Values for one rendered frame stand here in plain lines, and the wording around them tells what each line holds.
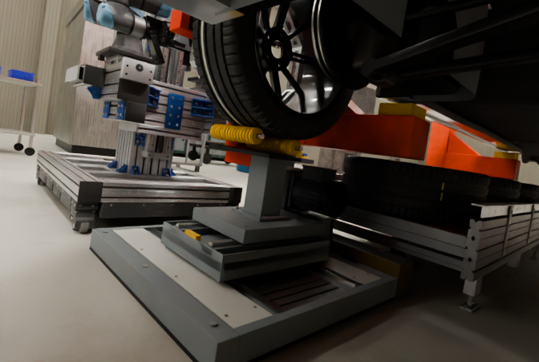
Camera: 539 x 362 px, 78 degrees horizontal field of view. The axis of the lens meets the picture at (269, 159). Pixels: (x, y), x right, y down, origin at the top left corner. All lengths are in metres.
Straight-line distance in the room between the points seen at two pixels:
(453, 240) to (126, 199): 1.35
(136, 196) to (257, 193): 0.67
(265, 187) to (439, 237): 0.68
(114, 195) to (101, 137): 3.74
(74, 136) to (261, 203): 4.30
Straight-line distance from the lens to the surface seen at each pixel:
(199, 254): 1.05
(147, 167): 2.01
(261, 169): 1.19
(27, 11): 10.45
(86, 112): 5.29
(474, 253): 1.40
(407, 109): 1.40
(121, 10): 1.37
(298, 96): 1.45
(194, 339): 0.83
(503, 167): 3.24
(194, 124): 1.87
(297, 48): 1.58
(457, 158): 3.32
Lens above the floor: 0.47
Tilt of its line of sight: 2 degrees down
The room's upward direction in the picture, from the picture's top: 9 degrees clockwise
